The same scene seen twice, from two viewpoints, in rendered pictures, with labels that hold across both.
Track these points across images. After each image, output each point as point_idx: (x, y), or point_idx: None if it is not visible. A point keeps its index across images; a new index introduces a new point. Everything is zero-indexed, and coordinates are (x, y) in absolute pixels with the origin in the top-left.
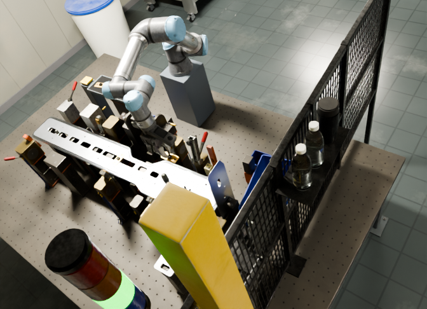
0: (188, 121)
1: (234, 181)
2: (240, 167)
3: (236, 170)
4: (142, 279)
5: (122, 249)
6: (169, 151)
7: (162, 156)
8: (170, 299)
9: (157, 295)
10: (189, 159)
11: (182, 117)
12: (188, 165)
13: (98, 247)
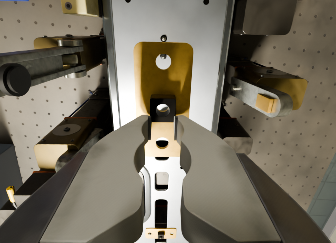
0: (14, 167)
1: (68, 20)
2: (35, 25)
3: (46, 30)
4: (292, 72)
5: (257, 126)
6: (143, 124)
7: (221, 139)
8: (313, 5)
9: (311, 31)
10: (80, 111)
11: (14, 178)
12: (92, 107)
13: (263, 158)
